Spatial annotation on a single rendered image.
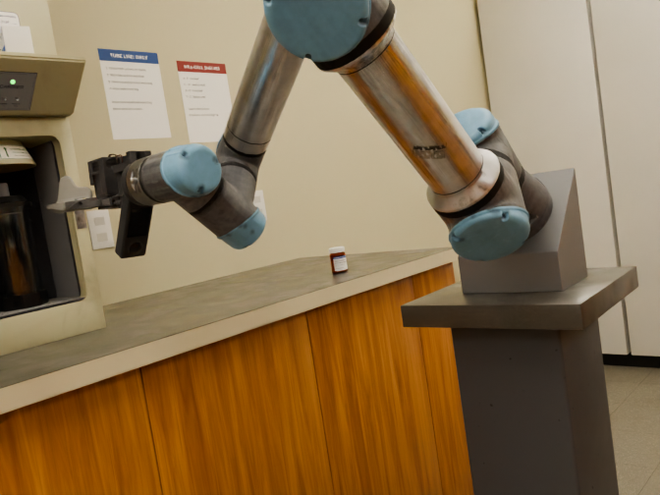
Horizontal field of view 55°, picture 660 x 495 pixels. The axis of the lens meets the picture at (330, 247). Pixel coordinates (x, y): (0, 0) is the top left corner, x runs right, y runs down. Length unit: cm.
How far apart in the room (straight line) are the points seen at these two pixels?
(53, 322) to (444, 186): 90
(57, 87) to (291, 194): 126
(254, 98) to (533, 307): 53
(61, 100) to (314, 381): 84
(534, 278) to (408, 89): 47
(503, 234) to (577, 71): 283
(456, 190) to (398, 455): 108
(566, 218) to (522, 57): 274
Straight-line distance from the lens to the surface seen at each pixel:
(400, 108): 81
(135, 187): 101
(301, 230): 253
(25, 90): 143
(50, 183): 156
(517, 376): 116
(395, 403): 182
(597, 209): 371
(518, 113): 385
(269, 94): 97
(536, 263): 113
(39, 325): 146
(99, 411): 123
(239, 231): 98
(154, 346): 123
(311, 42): 74
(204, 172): 92
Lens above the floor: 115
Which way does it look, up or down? 4 degrees down
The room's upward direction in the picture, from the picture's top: 9 degrees counter-clockwise
